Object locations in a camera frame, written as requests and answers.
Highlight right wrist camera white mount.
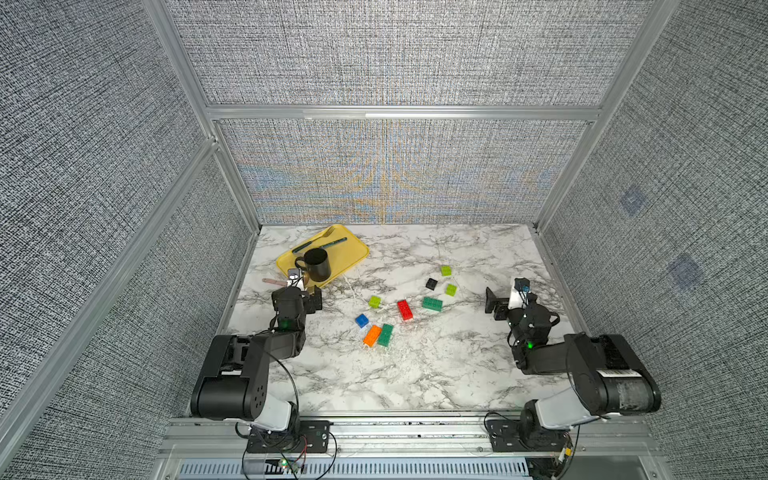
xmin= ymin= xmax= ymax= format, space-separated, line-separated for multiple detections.
xmin=508 ymin=277 xmax=531 ymax=309

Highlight orange long lego brick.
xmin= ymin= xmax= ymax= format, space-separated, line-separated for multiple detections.
xmin=363 ymin=325 xmax=382 ymax=348

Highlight blue square lego brick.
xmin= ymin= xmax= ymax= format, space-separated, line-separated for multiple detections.
xmin=355 ymin=314 xmax=370 ymax=329

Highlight red long lego brick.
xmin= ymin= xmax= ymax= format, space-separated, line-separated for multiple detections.
xmin=397 ymin=300 xmax=414 ymax=321

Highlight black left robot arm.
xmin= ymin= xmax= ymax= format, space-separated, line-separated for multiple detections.
xmin=190 ymin=286 xmax=323 ymax=434

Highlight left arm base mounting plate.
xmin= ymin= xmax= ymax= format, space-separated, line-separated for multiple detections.
xmin=246 ymin=420 xmax=332 ymax=454

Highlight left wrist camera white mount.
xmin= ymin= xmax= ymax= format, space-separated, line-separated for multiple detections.
xmin=286 ymin=268 xmax=308 ymax=290

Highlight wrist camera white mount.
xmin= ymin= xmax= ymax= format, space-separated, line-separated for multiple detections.
xmin=508 ymin=277 xmax=531 ymax=309
xmin=286 ymin=268 xmax=308 ymax=290

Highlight black mug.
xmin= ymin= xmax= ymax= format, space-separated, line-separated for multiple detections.
xmin=294 ymin=248 xmax=332 ymax=283

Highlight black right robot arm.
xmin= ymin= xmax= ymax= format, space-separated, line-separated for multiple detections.
xmin=484 ymin=278 xmax=662 ymax=452

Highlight dark green long lego brick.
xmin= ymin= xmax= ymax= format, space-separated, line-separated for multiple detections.
xmin=422 ymin=297 xmax=443 ymax=312

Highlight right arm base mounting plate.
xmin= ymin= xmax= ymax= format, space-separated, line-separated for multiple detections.
xmin=483 ymin=415 xmax=570 ymax=454

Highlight aluminium front rail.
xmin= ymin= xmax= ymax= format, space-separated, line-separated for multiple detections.
xmin=157 ymin=411 xmax=661 ymax=458

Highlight green handled knife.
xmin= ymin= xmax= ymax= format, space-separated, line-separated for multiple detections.
xmin=318 ymin=237 xmax=348 ymax=249

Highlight yellow plastic tray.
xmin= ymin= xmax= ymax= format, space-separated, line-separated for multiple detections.
xmin=276 ymin=224 xmax=370 ymax=288

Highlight pink handled fork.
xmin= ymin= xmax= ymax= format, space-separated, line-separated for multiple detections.
xmin=262 ymin=278 xmax=290 ymax=287

